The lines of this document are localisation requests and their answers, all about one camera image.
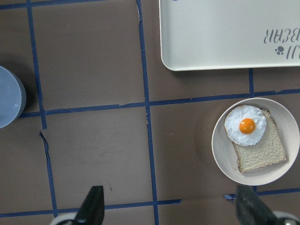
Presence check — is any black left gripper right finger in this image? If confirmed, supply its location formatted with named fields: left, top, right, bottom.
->
left=235, top=186, right=277, bottom=225

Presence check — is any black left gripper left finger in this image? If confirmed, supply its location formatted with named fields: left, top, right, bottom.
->
left=75, top=186, right=105, bottom=223

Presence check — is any bread slice in plate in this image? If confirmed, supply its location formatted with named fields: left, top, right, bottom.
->
left=232, top=109, right=286, bottom=173

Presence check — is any cream round plate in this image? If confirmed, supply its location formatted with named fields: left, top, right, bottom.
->
left=211, top=97, right=300, bottom=186

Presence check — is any fried egg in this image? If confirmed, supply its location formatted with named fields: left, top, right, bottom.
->
left=225, top=105, right=266, bottom=146

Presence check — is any blue bowl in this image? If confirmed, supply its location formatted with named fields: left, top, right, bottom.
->
left=0, top=66, right=27, bottom=128

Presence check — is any cream bear serving tray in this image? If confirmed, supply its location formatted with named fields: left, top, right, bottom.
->
left=159, top=0, right=300, bottom=71

